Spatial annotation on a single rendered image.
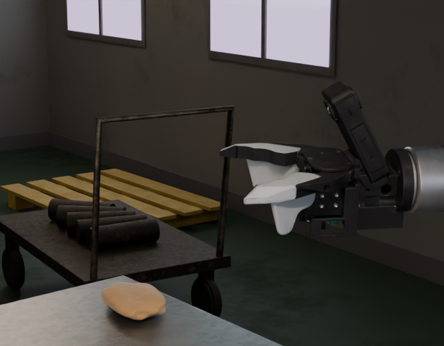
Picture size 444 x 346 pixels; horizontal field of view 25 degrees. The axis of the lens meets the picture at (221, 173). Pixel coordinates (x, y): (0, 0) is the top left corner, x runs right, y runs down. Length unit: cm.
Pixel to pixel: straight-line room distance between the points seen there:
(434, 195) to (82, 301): 93
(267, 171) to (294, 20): 479
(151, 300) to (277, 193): 79
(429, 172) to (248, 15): 520
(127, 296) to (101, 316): 6
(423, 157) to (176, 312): 81
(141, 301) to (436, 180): 80
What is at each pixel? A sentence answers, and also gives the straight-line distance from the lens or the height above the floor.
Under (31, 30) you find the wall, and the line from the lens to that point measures 877.
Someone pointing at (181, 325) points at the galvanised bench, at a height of 105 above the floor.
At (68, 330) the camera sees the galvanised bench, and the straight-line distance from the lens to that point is 176.
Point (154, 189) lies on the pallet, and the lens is 668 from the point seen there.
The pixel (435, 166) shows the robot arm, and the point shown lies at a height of 146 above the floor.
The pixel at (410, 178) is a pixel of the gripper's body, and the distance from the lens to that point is 111.
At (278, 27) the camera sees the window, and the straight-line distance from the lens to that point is 604.
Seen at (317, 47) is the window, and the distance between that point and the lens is 577.
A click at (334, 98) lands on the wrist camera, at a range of 107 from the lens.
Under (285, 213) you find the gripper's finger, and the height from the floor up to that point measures 142.
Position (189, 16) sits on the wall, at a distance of 685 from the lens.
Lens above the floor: 169
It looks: 13 degrees down
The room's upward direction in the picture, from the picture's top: straight up
